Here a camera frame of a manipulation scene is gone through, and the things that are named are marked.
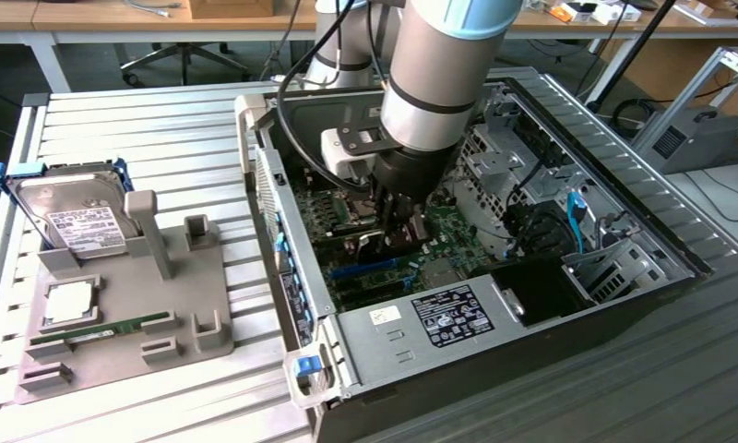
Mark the wooden desk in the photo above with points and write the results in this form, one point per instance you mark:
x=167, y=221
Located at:
x=541, y=27
x=67, y=18

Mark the brown cardboard box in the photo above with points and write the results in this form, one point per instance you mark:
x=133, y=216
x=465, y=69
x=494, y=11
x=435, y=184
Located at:
x=233, y=9

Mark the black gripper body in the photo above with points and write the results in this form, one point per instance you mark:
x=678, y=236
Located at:
x=411, y=173

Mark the aluminium profile frame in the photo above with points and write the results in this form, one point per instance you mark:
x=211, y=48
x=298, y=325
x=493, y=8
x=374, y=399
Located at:
x=685, y=101

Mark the white box with black inlay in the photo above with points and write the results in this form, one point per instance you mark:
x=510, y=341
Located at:
x=581, y=14

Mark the brown wooden panel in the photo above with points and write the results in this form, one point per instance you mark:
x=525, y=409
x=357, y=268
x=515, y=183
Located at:
x=677, y=64

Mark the black stand pole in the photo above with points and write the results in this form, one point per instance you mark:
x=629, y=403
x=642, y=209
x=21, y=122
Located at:
x=631, y=51

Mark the green RAM stick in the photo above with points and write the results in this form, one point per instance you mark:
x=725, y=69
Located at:
x=98, y=330

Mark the hard disk in blue carrier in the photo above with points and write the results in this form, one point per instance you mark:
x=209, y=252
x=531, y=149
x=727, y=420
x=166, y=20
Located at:
x=85, y=226

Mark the CPU socket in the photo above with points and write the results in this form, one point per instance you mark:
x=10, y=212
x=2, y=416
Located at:
x=353, y=210

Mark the silver metal disk bay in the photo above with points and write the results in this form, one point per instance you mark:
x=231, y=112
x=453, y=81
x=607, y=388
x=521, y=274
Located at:
x=503, y=161

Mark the black Nvidia graphics card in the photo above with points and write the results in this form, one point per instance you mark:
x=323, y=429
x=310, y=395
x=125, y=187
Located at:
x=369, y=249

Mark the orange small item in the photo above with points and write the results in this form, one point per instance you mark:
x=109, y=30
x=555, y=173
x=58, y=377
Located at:
x=555, y=13

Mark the black open PC case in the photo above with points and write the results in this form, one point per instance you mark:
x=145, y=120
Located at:
x=529, y=378

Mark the grey parts rack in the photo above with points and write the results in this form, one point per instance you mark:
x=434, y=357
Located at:
x=122, y=295

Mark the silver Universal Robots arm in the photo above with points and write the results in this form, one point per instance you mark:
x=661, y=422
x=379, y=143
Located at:
x=437, y=83

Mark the blue case latch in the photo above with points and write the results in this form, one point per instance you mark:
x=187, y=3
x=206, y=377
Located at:
x=303, y=367

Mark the blue expansion slot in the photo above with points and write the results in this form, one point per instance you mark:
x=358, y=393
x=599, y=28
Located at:
x=350, y=271

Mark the silver perforated drive cage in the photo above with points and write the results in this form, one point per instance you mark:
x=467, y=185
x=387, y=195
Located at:
x=614, y=281

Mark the silver chipset heatsink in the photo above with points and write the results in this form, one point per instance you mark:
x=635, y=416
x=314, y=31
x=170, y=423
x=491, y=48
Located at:
x=439, y=272

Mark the grey computer tower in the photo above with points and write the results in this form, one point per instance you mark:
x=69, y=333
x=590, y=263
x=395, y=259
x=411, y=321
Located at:
x=701, y=147

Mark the silver CPU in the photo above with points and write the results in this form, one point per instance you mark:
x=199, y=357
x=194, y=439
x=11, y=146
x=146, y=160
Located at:
x=67, y=302

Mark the black office chair base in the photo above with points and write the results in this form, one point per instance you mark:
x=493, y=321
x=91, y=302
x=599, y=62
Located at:
x=183, y=60

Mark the green Dell motherboard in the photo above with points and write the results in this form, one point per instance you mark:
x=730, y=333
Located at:
x=454, y=231

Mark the silver power supply unit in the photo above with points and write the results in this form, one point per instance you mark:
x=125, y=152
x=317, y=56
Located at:
x=374, y=355

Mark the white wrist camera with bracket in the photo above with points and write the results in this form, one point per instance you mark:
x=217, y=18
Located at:
x=343, y=161

